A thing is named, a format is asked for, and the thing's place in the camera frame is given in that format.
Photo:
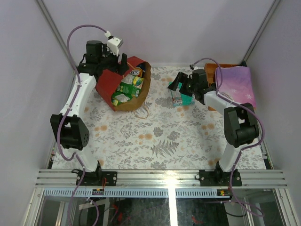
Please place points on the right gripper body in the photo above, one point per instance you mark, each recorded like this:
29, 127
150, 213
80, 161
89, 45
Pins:
191, 86

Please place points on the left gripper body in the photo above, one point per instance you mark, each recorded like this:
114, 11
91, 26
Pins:
115, 63

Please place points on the green snack packet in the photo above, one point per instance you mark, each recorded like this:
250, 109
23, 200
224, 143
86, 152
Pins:
118, 98
131, 85

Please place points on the red brown paper bag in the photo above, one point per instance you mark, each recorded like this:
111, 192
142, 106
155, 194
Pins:
107, 82

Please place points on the teal snack packet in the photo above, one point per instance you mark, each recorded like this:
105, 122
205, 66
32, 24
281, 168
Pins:
179, 99

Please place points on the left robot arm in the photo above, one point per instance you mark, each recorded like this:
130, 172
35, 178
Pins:
71, 133

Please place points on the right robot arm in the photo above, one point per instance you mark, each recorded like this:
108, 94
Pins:
240, 123

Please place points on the Fox's candy bag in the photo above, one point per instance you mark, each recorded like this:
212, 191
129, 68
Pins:
137, 71

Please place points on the purple Frozen cloth bag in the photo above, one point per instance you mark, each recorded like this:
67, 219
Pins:
235, 83

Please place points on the orange wooden tray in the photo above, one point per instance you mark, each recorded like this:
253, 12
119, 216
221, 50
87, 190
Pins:
210, 71

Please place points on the floral table mat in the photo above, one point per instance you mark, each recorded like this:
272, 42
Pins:
158, 136

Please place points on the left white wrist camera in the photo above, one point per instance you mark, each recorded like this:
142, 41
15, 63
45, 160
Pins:
113, 43

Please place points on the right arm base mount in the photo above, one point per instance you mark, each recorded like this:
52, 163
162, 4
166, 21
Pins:
218, 177

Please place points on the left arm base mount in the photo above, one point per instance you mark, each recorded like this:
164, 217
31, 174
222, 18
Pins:
96, 178

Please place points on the aluminium front rail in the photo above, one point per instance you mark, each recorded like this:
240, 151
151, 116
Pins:
155, 183

